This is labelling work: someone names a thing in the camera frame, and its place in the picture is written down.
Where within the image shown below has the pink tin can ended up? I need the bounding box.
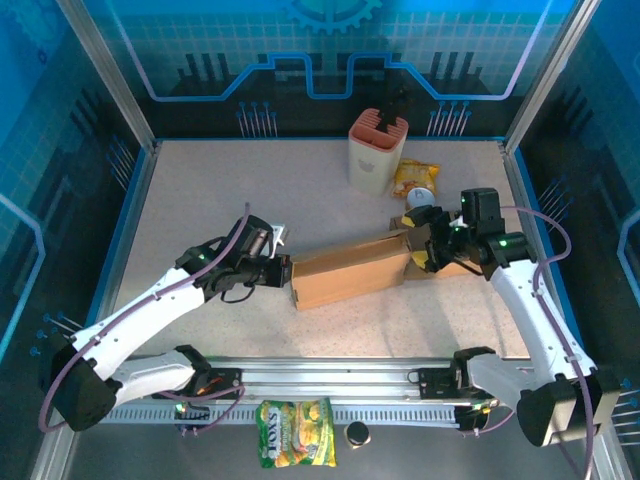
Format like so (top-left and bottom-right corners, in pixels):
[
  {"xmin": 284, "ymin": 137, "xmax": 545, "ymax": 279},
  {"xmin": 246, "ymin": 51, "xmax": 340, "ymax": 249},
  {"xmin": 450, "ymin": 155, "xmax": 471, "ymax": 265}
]
[{"xmin": 405, "ymin": 187, "xmax": 436, "ymax": 214}]

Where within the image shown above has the brown cardboard mailer box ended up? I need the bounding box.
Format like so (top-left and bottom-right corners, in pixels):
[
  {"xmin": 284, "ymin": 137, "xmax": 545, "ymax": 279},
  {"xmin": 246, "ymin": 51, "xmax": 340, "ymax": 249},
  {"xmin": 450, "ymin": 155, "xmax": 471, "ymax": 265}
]
[
  {"xmin": 388, "ymin": 209, "xmax": 484, "ymax": 280},
  {"xmin": 289, "ymin": 230, "xmax": 416, "ymax": 312}
]

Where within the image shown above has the slotted grey cable duct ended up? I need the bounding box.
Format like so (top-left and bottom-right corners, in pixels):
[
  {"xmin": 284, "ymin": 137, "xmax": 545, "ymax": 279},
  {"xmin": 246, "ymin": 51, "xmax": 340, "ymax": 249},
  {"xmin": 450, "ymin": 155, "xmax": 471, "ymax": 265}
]
[{"xmin": 107, "ymin": 404, "xmax": 464, "ymax": 426}]

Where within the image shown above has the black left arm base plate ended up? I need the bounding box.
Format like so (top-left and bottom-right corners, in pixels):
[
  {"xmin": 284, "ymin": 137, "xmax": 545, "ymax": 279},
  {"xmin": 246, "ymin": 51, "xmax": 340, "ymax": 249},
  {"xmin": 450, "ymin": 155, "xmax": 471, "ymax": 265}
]
[{"xmin": 197, "ymin": 367, "xmax": 245, "ymax": 401}]

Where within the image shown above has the yellow snack bag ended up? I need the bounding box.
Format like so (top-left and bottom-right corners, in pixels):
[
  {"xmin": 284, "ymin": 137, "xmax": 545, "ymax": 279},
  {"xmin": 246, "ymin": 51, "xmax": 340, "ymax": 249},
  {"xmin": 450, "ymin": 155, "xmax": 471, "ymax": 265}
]
[{"xmin": 392, "ymin": 158, "xmax": 441, "ymax": 197}]

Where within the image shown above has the aluminium mounting rail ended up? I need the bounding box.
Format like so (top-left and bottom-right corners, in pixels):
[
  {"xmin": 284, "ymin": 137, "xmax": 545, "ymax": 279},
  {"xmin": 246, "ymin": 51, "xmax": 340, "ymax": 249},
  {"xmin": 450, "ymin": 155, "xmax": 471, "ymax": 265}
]
[{"xmin": 119, "ymin": 357, "xmax": 601, "ymax": 401}]

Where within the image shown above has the blue table side panel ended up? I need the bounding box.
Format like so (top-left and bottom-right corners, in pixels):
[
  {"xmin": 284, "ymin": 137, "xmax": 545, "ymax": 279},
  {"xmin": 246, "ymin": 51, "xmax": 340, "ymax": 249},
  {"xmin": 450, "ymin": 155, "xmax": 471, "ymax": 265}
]
[
  {"xmin": 513, "ymin": 144, "xmax": 591, "ymax": 364},
  {"xmin": 82, "ymin": 144, "xmax": 154, "ymax": 341}
]

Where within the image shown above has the black knife handle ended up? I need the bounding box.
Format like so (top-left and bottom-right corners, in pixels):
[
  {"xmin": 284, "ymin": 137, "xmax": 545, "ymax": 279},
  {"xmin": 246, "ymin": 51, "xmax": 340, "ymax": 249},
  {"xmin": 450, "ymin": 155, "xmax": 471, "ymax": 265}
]
[{"xmin": 377, "ymin": 85, "xmax": 414, "ymax": 136}]

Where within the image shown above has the black controller board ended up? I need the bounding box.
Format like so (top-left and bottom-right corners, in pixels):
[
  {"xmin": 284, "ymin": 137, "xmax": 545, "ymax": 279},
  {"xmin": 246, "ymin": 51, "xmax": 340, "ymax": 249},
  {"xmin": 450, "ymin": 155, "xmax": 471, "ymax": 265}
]
[
  {"xmin": 173, "ymin": 397, "xmax": 211, "ymax": 436},
  {"xmin": 453, "ymin": 402, "xmax": 494, "ymax": 435}
]

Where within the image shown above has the aluminium frame post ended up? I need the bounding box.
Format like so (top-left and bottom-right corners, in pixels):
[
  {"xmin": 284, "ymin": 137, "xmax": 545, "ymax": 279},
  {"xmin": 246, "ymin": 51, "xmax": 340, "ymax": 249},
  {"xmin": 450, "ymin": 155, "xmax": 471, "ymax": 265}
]
[
  {"xmin": 54, "ymin": 0, "xmax": 160, "ymax": 154},
  {"xmin": 503, "ymin": 0, "xmax": 602, "ymax": 154}
]

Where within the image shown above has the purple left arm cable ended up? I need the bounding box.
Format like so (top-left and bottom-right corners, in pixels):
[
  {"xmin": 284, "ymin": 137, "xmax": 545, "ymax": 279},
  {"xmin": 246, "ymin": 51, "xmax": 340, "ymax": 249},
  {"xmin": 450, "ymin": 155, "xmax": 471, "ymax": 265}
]
[{"xmin": 38, "ymin": 201, "xmax": 251, "ymax": 439}]

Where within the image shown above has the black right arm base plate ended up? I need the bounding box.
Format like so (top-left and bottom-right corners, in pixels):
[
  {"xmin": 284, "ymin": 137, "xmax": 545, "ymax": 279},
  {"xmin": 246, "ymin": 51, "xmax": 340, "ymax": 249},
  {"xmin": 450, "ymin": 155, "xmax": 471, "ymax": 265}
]
[{"xmin": 417, "ymin": 367, "xmax": 506, "ymax": 401}]

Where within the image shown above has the green Fox's candy bag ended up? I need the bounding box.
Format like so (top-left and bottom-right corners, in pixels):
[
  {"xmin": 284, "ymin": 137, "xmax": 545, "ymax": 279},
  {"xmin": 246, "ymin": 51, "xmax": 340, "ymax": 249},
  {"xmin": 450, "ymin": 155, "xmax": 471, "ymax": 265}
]
[{"xmin": 254, "ymin": 397, "xmax": 339, "ymax": 470}]

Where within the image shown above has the cream knife block pink top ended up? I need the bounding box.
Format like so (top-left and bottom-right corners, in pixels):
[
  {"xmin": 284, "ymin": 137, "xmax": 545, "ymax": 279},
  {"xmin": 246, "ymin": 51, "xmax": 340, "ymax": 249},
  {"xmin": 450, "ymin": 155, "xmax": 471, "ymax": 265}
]
[{"xmin": 347, "ymin": 108, "xmax": 410, "ymax": 197}]

